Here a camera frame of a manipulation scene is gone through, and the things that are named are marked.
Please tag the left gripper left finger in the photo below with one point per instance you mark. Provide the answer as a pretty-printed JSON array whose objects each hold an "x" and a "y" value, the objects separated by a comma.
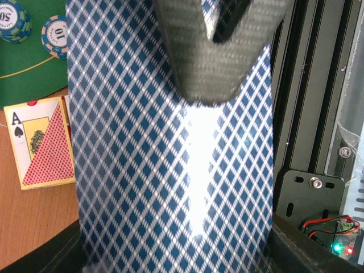
[{"x": 63, "y": 253}]

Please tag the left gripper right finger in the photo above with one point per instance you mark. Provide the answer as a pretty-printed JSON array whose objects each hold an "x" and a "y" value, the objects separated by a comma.
[{"x": 288, "y": 250}]

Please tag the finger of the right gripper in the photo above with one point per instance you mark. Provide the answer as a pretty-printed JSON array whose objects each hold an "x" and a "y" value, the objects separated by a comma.
[{"x": 229, "y": 13}]

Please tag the grey card box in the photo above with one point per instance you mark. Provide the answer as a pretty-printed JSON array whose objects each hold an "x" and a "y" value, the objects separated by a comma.
[{"x": 163, "y": 185}]

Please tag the white chip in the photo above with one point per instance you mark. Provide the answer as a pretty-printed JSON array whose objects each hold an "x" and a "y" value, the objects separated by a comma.
[{"x": 54, "y": 36}]

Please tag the teal chip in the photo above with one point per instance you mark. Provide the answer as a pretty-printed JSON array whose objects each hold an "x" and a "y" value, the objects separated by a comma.
[{"x": 16, "y": 24}]

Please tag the green controller board with LEDs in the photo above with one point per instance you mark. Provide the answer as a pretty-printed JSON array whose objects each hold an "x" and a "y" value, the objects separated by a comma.
[{"x": 337, "y": 234}]

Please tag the round green poker mat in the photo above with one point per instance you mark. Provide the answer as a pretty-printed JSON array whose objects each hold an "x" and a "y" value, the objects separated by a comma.
[{"x": 28, "y": 71}]

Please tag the black aluminium frame rail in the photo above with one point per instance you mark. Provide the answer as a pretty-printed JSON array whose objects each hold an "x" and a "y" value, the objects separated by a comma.
[{"x": 317, "y": 84}]

